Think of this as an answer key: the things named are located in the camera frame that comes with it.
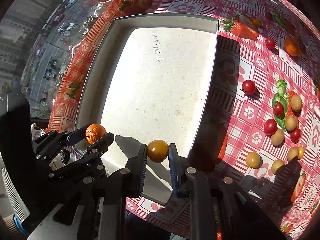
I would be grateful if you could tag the yellow tomato on strawberry print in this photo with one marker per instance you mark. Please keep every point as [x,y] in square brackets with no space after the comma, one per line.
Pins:
[257,22]

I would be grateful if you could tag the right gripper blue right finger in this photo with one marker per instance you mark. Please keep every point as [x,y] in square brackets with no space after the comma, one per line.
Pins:
[178,166]

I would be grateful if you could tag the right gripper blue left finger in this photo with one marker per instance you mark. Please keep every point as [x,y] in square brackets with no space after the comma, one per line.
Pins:
[137,167]

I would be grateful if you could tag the red cherry tomato mid left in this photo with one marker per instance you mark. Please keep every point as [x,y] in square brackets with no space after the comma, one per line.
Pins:
[270,43]

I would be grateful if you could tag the dark red cherry tomato far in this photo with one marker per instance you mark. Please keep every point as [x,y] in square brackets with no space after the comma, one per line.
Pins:
[269,16]

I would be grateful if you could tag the red cherry tomato with stem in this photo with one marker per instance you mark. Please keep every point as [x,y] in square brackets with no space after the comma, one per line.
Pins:
[248,87]

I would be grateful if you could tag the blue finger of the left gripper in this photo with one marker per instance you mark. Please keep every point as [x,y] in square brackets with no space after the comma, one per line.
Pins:
[76,136]
[100,146]

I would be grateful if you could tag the orange cherry tomato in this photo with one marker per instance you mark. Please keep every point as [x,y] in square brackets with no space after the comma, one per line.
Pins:
[157,151]

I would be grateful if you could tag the white plastic tray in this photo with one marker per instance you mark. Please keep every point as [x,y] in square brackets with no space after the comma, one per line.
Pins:
[149,80]

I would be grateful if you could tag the small mandarin orange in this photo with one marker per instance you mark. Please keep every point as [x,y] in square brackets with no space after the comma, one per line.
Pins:
[94,132]

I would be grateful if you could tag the tan longan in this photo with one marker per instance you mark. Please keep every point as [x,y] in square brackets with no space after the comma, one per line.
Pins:
[290,123]
[296,103]

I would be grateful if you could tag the red checkered strawberry tablecloth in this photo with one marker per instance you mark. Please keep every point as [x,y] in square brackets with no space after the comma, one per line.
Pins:
[284,165]

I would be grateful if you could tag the large mandarin orange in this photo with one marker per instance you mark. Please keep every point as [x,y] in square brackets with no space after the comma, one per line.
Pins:
[291,47]

